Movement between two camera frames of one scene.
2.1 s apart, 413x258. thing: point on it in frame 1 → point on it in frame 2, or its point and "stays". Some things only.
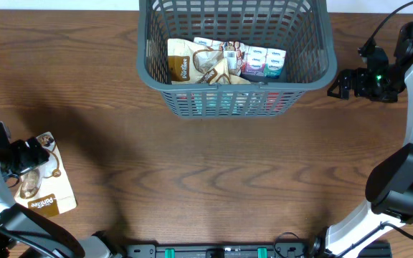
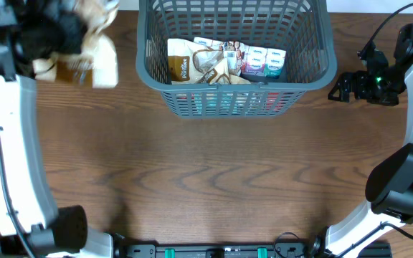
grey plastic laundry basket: x=301 y=26 stays
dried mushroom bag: x=47 y=186 → x=98 y=54
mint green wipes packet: x=227 y=103 stays
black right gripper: x=360 y=76 stays
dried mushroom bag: x=190 y=64 stays
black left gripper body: x=19 y=156 → x=47 y=39
